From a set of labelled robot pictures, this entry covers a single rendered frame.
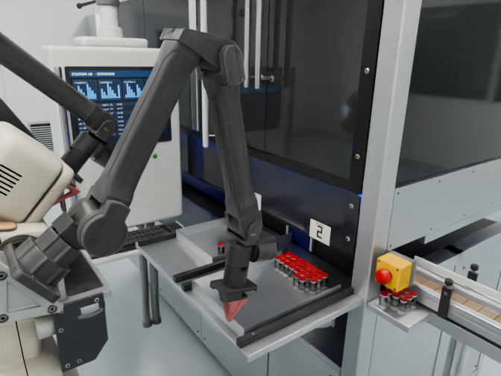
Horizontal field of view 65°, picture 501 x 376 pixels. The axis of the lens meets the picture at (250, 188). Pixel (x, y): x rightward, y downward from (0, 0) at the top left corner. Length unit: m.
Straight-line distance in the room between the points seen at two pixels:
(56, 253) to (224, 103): 0.40
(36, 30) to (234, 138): 5.52
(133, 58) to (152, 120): 0.99
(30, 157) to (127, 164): 0.19
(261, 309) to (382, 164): 0.49
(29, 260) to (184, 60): 0.41
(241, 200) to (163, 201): 1.00
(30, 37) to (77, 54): 4.58
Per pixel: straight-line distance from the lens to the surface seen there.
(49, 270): 0.73
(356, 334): 1.28
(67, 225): 0.73
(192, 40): 0.72
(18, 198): 0.84
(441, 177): 1.31
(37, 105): 6.24
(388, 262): 1.10
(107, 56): 1.66
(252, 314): 1.10
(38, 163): 0.82
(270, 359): 1.72
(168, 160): 1.80
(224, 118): 0.79
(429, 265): 1.29
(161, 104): 0.72
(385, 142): 1.04
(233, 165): 0.83
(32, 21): 6.23
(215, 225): 1.58
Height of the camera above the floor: 1.53
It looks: 18 degrees down
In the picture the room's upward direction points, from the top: 1 degrees clockwise
